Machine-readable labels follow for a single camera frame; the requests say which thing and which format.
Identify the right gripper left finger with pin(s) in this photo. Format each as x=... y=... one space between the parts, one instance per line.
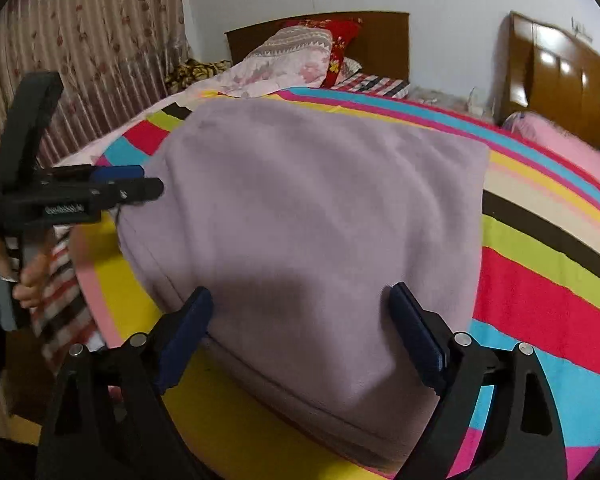
x=107 y=419

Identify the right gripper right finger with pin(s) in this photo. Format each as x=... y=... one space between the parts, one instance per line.
x=522 y=437

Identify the striped multicolour blanket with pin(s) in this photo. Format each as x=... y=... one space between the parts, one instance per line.
x=539 y=283

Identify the striped floral curtain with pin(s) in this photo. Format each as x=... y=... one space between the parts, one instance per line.
x=113 y=57

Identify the yellow black patterned cloth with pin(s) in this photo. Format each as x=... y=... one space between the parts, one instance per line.
x=191 y=71

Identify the pink bed sheet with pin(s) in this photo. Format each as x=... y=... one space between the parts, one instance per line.
x=539 y=130

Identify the pink floral pillow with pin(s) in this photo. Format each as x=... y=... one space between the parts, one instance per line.
x=296 y=56

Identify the floral covered nightstand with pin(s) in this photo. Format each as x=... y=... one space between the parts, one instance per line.
x=473 y=105

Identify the red floral pillow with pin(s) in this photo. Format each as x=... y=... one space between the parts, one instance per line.
x=343 y=30

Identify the glossy brown wooden headboard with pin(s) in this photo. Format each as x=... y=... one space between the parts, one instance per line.
x=553 y=74

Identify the red plaid folded cloth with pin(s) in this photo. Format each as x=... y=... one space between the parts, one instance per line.
x=373 y=85

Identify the dark brown wooden headboard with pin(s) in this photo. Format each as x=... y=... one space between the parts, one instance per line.
x=382 y=46

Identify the wall power socket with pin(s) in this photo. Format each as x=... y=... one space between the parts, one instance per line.
x=579 y=31

